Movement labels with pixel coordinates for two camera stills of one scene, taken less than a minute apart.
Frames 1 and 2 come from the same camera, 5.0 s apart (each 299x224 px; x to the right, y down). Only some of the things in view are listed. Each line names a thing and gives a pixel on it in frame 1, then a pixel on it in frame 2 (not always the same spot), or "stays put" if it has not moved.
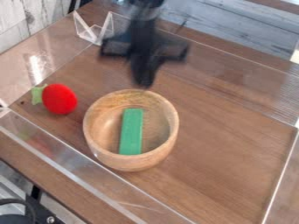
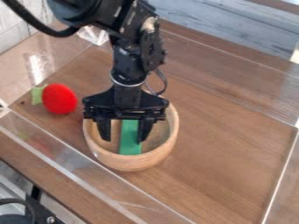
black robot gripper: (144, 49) to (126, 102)
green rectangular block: (131, 131) stays put
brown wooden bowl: (102, 123) stays put
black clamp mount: (43, 215) stays put
